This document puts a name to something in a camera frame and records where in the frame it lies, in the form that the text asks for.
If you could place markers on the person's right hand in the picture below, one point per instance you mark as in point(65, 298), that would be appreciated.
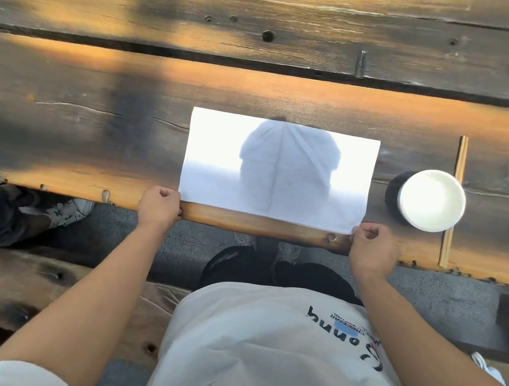
point(374, 251)

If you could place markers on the white paper cup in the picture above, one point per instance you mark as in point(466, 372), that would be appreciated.
point(431, 200)

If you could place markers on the person's left fingers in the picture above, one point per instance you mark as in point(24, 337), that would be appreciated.
point(172, 195)

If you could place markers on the person's left forearm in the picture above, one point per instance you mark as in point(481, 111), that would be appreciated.
point(93, 300)

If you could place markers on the person's right fingers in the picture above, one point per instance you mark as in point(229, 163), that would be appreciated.
point(363, 231)

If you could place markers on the joined wooden disposable chopsticks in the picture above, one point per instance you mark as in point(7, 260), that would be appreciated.
point(461, 155)

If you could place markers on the person's right forearm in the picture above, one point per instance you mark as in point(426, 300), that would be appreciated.
point(420, 354)

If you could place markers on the person's white shoe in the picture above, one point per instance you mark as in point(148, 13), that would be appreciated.
point(245, 241)
point(487, 367)
point(69, 212)
point(289, 251)

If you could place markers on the black trousers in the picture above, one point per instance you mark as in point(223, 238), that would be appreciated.
point(318, 279)

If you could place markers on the person's left hand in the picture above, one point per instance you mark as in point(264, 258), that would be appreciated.
point(155, 208)

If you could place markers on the white rectangular cloth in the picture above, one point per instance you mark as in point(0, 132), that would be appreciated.
point(220, 168)

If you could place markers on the wooden bench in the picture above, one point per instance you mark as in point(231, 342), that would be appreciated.
point(7, 285)

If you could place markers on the white printed t-shirt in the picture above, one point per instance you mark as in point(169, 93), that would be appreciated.
point(271, 354)

